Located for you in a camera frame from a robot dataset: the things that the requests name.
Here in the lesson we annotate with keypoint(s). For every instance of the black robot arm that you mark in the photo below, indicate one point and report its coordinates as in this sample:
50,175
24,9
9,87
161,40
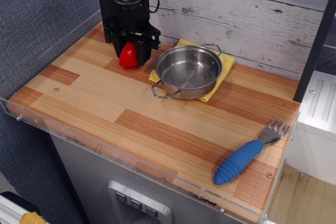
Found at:
127,26

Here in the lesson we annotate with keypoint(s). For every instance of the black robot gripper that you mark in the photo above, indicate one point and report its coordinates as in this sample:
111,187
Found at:
132,23

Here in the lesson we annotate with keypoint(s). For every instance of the clear acrylic guard rail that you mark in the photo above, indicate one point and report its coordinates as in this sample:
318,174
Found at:
84,95

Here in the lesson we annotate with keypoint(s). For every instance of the blue-handled metal fork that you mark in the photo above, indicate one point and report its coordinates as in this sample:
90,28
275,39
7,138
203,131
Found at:
234,164

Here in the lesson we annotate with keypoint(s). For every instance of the yellow tape piece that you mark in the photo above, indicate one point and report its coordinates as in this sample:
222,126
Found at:
32,218

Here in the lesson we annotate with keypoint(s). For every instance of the black right post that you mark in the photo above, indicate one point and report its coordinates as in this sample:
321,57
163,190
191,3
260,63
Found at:
316,48

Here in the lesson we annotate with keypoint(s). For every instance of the grey toy fridge cabinet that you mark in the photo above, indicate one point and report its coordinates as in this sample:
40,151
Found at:
90,174

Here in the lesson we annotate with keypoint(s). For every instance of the yellow cloth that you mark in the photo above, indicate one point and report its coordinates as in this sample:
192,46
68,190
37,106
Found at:
223,69

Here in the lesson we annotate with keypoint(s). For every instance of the black post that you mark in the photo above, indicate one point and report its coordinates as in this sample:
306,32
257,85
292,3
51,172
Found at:
105,6
316,48

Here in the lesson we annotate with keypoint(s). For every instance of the small stainless steel pot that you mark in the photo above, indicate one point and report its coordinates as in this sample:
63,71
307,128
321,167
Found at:
187,72

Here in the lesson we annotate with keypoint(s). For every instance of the black left post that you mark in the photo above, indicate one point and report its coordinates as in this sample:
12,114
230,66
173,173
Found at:
105,6

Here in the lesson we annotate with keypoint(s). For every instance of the silver dispenser button panel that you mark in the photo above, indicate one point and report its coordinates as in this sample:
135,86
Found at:
132,206

